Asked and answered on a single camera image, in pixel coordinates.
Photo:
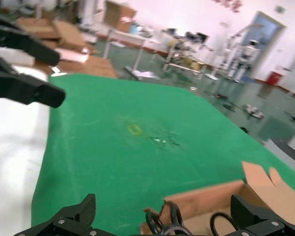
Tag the white device on floor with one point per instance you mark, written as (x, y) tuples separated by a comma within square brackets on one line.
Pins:
[(254, 111)]

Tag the grey door frame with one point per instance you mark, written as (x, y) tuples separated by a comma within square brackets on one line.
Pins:
[(282, 32)]

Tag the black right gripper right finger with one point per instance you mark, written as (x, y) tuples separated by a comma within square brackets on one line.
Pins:
[(253, 218)]

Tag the torn-edged brown cardboard box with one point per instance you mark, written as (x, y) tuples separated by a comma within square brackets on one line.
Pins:
[(206, 199)]

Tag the white work table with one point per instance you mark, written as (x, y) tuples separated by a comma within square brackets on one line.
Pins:
[(127, 39)]

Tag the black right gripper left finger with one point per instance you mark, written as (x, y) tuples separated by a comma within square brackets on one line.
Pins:
[(76, 216)]

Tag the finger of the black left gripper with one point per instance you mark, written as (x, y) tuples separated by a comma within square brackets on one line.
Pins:
[(39, 94), (37, 50)]

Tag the green exit sign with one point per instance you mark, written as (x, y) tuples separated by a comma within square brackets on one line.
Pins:
[(279, 9)]

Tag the pile of flat cardboard boxes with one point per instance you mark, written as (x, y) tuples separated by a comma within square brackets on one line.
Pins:
[(71, 37)]

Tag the green table cloth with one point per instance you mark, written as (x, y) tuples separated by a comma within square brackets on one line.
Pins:
[(113, 159)]

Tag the cluttered metal trolley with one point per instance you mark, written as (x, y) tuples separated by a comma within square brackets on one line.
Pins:
[(184, 54)]

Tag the white humanoid robot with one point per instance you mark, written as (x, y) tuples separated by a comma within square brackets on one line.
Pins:
[(250, 56)]

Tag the red bin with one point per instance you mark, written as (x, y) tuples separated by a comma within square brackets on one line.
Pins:
[(274, 78)]

